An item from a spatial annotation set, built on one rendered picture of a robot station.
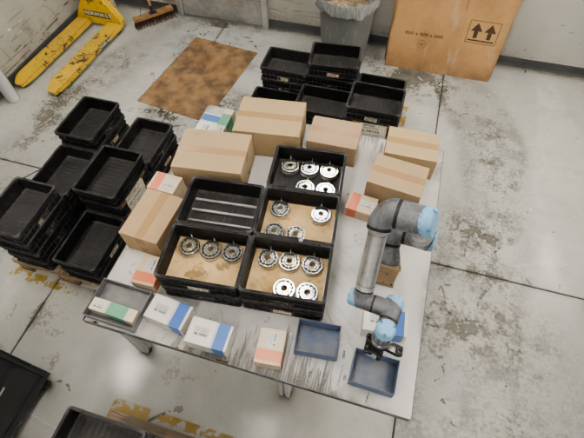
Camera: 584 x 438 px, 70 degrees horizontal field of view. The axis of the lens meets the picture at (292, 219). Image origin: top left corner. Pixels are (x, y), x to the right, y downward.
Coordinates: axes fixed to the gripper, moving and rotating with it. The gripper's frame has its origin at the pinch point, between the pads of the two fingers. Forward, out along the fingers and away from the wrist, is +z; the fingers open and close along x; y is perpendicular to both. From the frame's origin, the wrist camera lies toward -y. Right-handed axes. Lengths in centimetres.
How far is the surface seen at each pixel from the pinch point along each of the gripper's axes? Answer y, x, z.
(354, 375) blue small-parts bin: 7.6, 10.5, 5.0
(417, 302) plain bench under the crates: -14.6, -32.8, 5.3
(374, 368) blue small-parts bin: -0.3, 4.8, 5.0
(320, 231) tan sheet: 41, -51, -8
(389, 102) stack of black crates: 25, -198, 26
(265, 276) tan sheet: 59, -18, -8
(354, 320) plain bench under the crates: 13.4, -14.9, 5.3
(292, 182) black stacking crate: 64, -77, -8
